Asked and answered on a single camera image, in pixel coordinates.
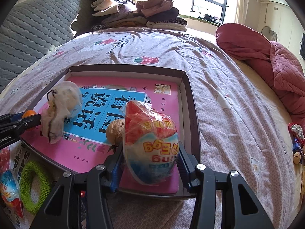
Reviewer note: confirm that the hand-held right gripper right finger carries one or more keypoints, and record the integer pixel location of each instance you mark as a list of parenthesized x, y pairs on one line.
[(183, 165)]

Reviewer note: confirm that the plastic-wrapped toy egg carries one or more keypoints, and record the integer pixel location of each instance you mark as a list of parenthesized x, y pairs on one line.
[(152, 148), (9, 190)]

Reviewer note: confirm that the green windowsill mat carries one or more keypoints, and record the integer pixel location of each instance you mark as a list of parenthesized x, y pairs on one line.
[(190, 18)]

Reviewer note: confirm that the orange tangerine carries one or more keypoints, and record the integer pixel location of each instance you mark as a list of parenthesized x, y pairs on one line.
[(29, 113)]

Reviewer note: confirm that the black television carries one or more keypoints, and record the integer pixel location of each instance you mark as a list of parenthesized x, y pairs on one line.
[(303, 46)]

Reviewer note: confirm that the small blue toy figure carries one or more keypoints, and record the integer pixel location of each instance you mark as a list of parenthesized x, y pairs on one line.
[(297, 148)]

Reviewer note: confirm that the pink quilted comforter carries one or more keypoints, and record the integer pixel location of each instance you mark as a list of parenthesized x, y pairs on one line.
[(274, 59)]

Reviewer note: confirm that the dark clothes on windowsill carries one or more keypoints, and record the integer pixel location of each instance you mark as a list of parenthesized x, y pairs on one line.
[(212, 19)]

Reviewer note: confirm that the pink and blue book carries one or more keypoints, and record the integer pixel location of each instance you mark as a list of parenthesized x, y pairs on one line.
[(83, 152)]

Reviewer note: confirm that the grey quilted headboard cover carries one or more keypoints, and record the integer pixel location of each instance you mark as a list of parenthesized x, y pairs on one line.
[(31, 28)]

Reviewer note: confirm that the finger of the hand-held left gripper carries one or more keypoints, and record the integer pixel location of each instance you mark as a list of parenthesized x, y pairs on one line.
[(29, 122), (14, 117)]

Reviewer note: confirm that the blue cookie packet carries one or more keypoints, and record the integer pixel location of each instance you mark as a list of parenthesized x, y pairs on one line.
[(82, 210)]

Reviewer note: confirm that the grey shallow cardboard box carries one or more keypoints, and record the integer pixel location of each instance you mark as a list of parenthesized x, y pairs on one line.
[(193, 124)]

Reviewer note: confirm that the cream curtain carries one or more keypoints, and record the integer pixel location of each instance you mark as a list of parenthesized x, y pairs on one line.
[(241, 2)]

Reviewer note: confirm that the pile of folded clothes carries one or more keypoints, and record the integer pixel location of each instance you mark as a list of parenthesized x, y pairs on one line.
[(133, 12)]

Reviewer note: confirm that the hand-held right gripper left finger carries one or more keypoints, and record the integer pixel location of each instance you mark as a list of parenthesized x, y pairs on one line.
[(115, 173)]

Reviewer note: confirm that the brown walnut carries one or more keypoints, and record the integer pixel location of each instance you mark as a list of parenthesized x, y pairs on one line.
[(114, 131)]

